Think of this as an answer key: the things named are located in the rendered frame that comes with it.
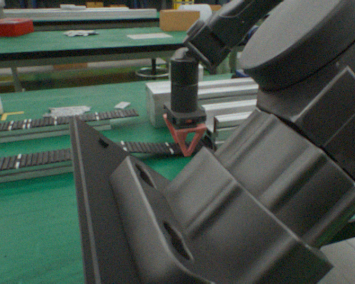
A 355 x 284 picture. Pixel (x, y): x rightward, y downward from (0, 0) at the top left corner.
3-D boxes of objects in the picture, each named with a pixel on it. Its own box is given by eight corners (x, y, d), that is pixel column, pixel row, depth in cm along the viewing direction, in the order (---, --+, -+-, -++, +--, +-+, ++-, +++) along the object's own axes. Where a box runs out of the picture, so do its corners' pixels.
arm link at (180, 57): (169, 55, 60) (200, 55, 60) (171, 49, 67) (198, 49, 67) (169, 91, 63) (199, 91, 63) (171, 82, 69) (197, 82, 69)
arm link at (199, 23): (200, 17, 58) (233, 51, 61) (198, 13, 69) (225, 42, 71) (156, 66, 62) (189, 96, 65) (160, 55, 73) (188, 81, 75)
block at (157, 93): (157, 132, 81) (156, 96, 77) (146, 115, 92) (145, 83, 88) (190, 128, 84) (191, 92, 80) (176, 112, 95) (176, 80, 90)
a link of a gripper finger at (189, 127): (194, 144, 75) (195, 106, 71) (205, 158, 69) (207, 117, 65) (165, 148, 73) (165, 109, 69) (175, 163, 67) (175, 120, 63)
